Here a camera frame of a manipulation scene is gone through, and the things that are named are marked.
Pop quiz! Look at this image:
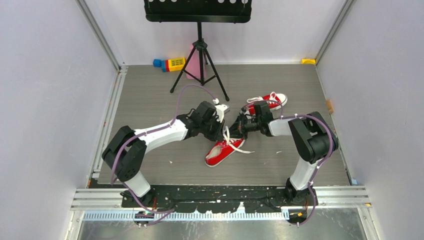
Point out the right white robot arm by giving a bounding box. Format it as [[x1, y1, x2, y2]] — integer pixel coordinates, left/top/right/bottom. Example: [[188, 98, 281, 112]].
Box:
[[224, 100, 339, 205]]

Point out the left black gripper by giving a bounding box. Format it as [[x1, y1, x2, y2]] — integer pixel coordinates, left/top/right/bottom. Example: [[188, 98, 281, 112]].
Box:
[[200, 115, 225, 143]]

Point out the purple cable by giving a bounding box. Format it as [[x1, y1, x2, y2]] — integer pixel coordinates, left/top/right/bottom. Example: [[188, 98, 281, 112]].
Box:
[[109, 84, 218, 227], [241, 99, 335, 228]]

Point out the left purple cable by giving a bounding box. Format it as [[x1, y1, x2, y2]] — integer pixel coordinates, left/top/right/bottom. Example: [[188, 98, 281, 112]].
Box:
[[109, 84, 218, 227]]

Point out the red sneaker far right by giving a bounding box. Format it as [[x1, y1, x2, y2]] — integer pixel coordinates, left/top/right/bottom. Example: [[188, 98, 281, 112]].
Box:
[[244, 91, 288, 115]]

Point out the pink foam block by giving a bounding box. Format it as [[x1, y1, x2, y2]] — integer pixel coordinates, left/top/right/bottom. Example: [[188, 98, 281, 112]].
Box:
[[185, 45, 201, 80]]

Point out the black music stand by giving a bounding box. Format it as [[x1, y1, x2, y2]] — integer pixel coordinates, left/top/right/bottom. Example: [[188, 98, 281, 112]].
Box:
[[144, 0, 252, 102]]

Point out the small brown wall block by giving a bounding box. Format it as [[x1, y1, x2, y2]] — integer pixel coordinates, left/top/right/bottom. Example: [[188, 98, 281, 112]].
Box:
[[325, 99, 334, 115]]

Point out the red sneaker with laces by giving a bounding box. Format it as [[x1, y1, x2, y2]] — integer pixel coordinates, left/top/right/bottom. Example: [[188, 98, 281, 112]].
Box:
[[204, 126, 254, 167]]

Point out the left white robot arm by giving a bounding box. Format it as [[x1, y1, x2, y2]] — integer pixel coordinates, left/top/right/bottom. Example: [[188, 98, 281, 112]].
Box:
[[101, 101, 230, 207]]

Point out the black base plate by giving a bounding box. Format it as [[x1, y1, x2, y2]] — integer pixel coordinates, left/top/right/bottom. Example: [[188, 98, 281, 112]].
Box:
[[120, 185, 318, 214]]

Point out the yellow corner object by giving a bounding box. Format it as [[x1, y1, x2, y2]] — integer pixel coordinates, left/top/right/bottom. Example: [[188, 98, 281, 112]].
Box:
[[300, 58, 316, 65]]

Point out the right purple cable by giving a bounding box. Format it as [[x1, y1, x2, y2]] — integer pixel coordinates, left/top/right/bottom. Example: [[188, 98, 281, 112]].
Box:
[[241, 99, 335, 228]]

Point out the colourful toy block stack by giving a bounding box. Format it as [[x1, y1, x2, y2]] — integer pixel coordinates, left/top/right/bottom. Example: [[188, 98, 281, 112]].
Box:
[[152, 57, 186, 73]]

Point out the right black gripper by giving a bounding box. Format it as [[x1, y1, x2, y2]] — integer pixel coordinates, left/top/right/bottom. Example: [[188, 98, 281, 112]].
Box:
[[223, 112, 262, 140]]

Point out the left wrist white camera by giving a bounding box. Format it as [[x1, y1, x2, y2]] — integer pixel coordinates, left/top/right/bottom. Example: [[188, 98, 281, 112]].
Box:
[[212, 98, 230, 123]]

